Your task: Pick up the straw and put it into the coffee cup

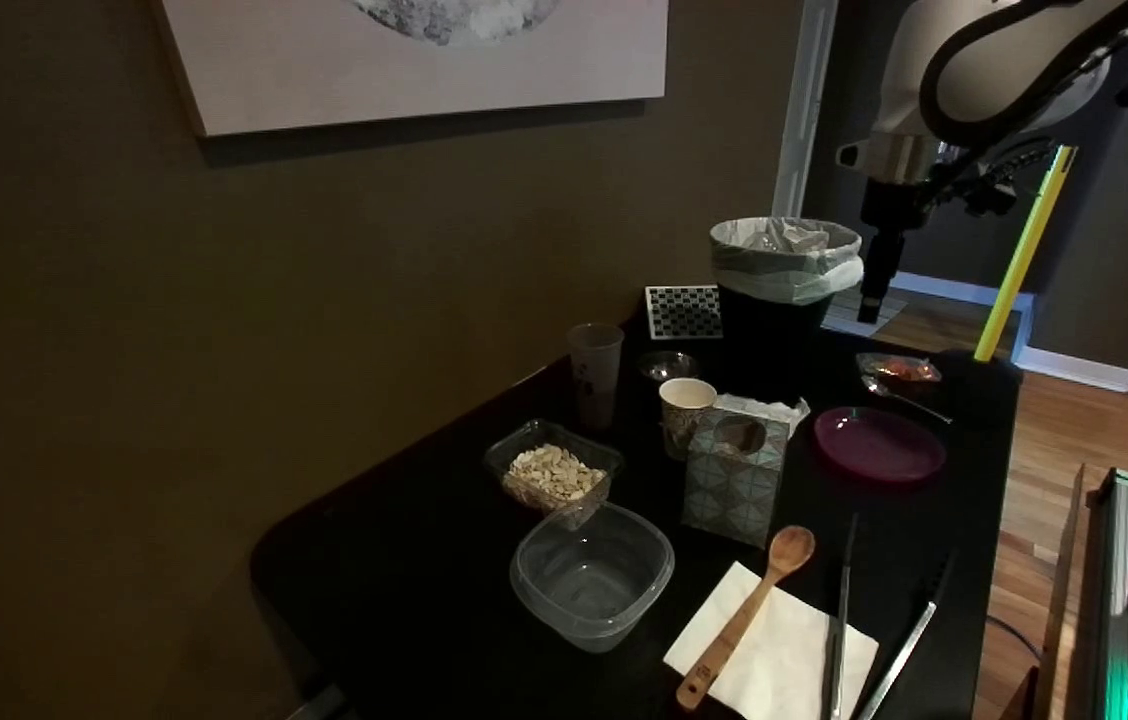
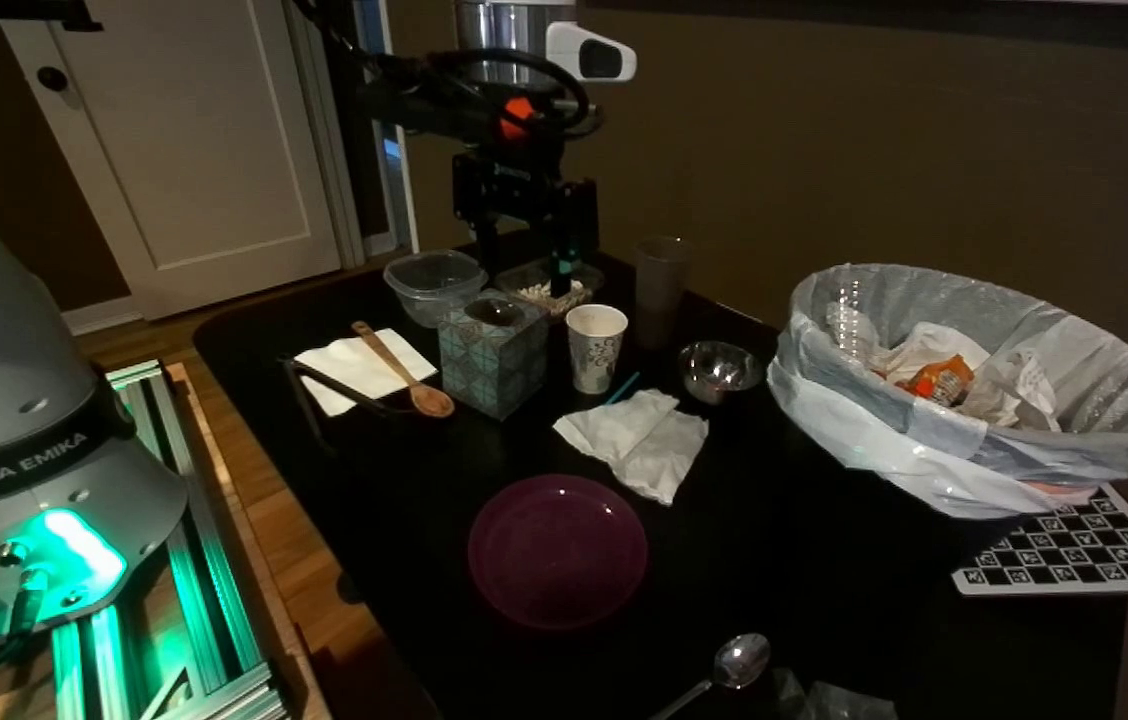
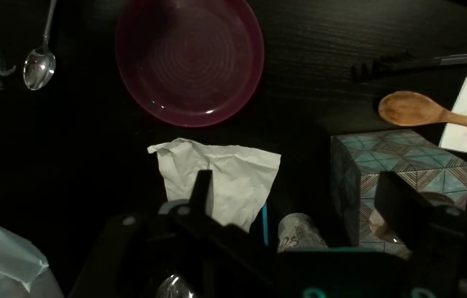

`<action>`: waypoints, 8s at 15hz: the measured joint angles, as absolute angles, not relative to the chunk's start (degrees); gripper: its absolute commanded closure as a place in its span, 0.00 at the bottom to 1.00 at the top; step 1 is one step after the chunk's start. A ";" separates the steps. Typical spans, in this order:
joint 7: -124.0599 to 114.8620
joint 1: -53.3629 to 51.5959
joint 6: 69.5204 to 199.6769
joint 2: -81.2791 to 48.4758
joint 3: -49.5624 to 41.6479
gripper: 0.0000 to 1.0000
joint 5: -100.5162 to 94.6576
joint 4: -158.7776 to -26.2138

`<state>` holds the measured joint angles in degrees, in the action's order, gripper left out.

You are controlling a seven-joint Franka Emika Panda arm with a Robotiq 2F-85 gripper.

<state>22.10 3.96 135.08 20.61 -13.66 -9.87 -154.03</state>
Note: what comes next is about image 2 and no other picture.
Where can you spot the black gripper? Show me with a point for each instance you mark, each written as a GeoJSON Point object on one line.
{"type": "Point", "coordinates": [524, 202]}

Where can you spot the blue drinking straw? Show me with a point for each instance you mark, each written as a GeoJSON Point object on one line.
{"type": "Point", "coordinates": [624, 384]}

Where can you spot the white paper coffee cup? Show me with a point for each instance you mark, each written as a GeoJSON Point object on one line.
{"type": "Point", "coordinates": [592, 349]}

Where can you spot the small dish with white bits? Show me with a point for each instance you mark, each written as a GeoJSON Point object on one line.
{"type": "Point", "coordinates": [562, 295]}

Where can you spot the grey ceramic bowl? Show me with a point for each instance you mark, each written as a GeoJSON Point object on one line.
{"type": "Point", "coordinates": [431, 286]}

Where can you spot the patterned tissue box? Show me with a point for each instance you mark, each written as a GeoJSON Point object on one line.
{"type": "Point", "coordinates": [488, 362]}

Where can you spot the wooden spoon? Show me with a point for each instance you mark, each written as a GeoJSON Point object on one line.
{"type": "Point", "coordinates": [426, 393]}

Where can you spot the crumpled white napkin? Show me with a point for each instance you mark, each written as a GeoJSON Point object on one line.
{"type": "Point", "coordinates": [639, 440]}

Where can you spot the small metal bowl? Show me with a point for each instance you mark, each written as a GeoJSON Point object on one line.
{"type": "Point", "coordinates": [718, 371]}

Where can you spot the flat white paper napkin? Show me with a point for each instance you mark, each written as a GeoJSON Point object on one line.
{"type": "Point", "coordinates": [345, 362]}

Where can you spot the thin black stick utensil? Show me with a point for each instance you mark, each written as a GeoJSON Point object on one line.
{"type": "Point", "coordinates": [337, 384]}

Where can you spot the purple round plate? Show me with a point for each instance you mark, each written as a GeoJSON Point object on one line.
{"type": "Point", "coordinates": [559, 552]}

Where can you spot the white trash bag liner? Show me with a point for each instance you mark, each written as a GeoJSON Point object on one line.
{"type": "Point", "coordinates": [857, 426]}

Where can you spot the white panel door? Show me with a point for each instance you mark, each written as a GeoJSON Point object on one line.
{"type": "Point", "coordinates": [188, 135]}

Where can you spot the crumpled paper trash with orange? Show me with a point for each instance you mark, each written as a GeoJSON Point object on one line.
{"type": "Point", "coordinates": [948, 375]}

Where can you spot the metal spoon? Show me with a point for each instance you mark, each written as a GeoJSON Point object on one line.
{"type": "Point", "coordinates": [738, 661]}

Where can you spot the black door knob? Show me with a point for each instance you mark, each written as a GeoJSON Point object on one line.
{"type": "Point", "coordinates": [52, 76]}

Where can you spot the clear plastic wrapper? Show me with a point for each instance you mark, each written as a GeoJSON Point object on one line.
{"type": "Point", "coordinates": [847, 701]}

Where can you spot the black white checkerboard card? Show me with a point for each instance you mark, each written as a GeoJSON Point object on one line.
{"type": "Point", "coordinates": [1078, 550]}

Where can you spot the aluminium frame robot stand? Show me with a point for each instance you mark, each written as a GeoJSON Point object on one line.
{"type": "Point", "coordinates": [197, 603]}

